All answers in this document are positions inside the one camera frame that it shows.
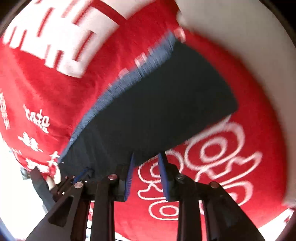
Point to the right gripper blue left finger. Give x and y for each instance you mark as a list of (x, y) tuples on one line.
[(128, 181)]

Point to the person's left hand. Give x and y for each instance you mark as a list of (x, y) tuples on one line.
[(50, 182)]

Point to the red blanket white characters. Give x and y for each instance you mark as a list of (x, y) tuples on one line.
[(58, 57)]

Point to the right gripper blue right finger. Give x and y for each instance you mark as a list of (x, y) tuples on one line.
[(164, 172)]

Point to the black pants grey waistband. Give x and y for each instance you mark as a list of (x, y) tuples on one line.
[(174, 95)]

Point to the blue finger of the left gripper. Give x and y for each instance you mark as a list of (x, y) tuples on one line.
[(81, 174)]

